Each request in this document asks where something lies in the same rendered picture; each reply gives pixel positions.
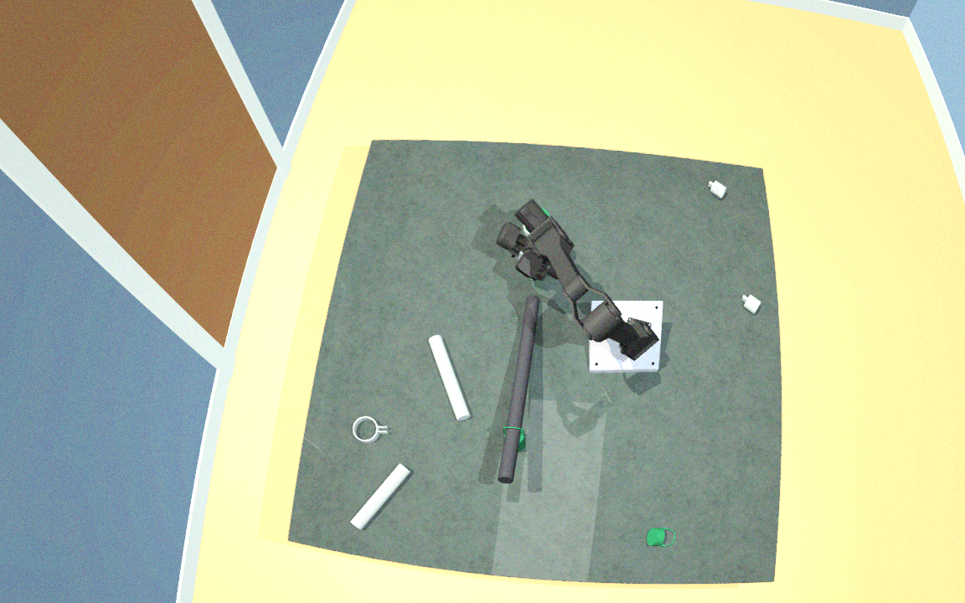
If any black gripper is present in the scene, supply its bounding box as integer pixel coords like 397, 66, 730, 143
496, 222, 559, 280

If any green cylinder with loop on top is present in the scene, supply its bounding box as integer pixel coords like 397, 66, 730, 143
503, 427, 525, 452

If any grey metal pipe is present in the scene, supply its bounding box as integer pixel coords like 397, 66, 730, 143
498, 295, 540, 483

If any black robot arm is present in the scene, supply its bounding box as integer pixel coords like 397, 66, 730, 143
514, 199, 659, 361

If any white faceted cup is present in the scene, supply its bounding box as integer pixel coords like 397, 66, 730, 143
516, 225, 529, 260

